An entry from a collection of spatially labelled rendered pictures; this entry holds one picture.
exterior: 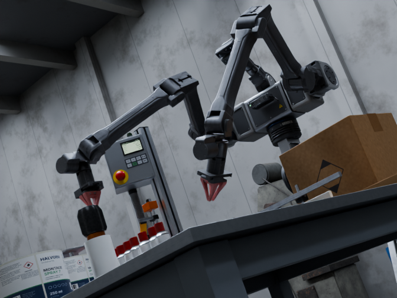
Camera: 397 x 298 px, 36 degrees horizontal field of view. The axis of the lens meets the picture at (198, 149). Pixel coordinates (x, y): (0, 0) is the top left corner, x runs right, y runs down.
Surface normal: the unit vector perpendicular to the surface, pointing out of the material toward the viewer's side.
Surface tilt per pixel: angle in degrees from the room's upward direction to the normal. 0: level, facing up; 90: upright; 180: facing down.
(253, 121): 90
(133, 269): 90
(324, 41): 90
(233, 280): 90
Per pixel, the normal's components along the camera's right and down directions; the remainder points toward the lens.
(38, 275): 0.36, -0.37
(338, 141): -0.73, 0.07
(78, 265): 0.65, -0.41
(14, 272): -0.18, -0.21
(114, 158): 0.07, -0.29
